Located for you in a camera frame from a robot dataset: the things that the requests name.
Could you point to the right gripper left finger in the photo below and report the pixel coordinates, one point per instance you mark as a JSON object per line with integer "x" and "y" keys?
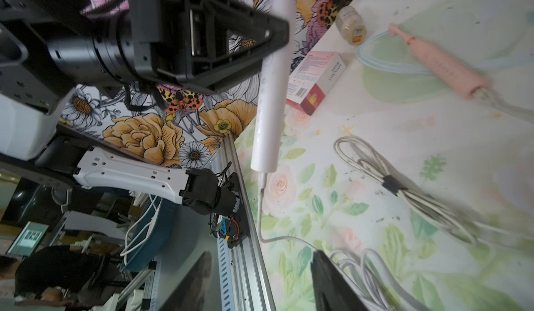
{"x": 191, "y": 293}

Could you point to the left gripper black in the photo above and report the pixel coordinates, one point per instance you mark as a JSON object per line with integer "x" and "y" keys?
{"x": 201, "y": 45}

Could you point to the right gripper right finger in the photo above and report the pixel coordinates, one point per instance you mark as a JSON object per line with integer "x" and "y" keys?
{"x": 331, "y": 291}

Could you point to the pink electric toothbrush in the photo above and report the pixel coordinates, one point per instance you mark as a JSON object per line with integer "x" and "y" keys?
{"x": 463, "y": 80}

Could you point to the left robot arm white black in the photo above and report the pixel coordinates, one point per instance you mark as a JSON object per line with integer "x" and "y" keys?
{"x": 142, "y": 154}

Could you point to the pink product packet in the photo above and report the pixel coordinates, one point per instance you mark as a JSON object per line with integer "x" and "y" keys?
{"x": 313, "y": 79}

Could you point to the small clear jar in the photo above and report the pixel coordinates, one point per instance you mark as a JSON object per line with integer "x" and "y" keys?
{"x": 351, "y": 25}

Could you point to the person in dark clothes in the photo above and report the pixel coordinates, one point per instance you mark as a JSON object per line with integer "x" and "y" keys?
{"x": 41, "y": 277}

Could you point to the aluminium front rail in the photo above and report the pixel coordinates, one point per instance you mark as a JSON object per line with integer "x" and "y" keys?
{"x": 242, "y": 272}

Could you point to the teal bin with cables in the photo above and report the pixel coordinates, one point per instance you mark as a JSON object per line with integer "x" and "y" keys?
{"x": 148, "y": 235}

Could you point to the monitor screen behind rail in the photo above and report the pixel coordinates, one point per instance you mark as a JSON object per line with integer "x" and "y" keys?
{"x": 28, "y": 240}

